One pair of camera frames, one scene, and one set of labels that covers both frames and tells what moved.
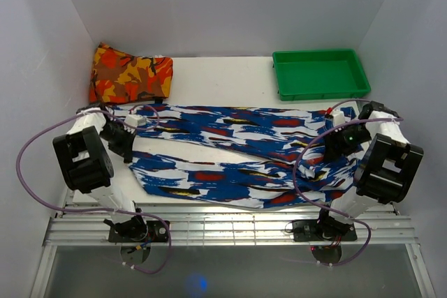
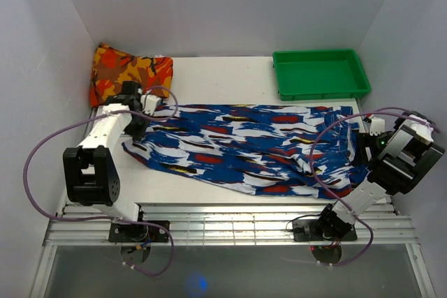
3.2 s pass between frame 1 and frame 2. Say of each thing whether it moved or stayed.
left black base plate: stayed
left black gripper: moved
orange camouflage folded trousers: stayed
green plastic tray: stayed
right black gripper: moved
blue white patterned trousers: moved
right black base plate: stayed
